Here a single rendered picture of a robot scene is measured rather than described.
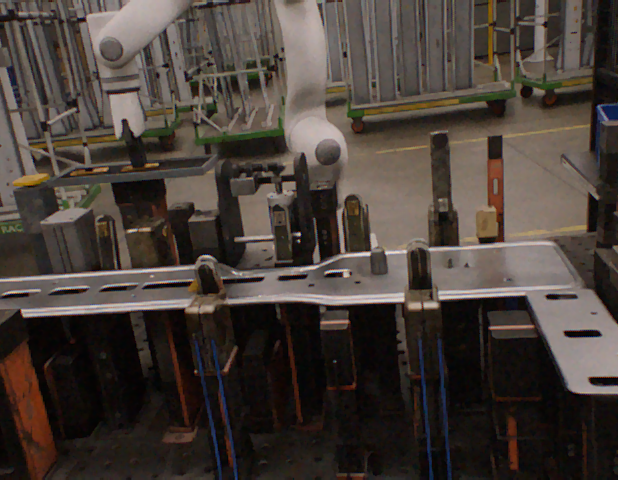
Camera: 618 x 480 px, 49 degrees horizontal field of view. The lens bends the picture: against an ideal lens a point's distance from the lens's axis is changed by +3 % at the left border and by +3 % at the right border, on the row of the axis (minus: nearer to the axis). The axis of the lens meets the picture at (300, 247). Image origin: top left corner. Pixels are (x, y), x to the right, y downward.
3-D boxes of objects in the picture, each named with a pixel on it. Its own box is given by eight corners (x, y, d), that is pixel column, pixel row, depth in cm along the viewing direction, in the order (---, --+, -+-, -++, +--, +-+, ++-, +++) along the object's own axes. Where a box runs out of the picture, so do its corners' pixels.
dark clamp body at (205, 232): (204, 383, 152) (173, 224, 139) (218, 353, 164) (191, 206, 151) (250, 381, 150) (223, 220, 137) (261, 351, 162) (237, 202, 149)
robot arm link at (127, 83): (106, 76, 155) (109, 89, 156) (96, 80, 147) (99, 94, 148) (142, 72, 155) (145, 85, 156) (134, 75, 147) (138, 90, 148)
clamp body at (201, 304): (202, 498, 116) (166, 315, 104) (220, 451, 127) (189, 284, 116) (254, 497, 114) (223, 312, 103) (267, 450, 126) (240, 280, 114)
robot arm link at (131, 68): (138, 75, 147) (139, 72, 156) (124, 9, 143) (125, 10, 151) (99, 79, 146) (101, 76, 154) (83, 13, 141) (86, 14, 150)
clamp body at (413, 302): (407, 510, 107) (389, 311, 96) (406, 461, 118) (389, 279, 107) (467, 511, 106) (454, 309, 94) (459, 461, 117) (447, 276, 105)
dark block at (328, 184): (330, 365, 151) (309, 188, 137) (332, 350, 158) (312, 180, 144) (352, 364, 151) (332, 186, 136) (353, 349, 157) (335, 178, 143)
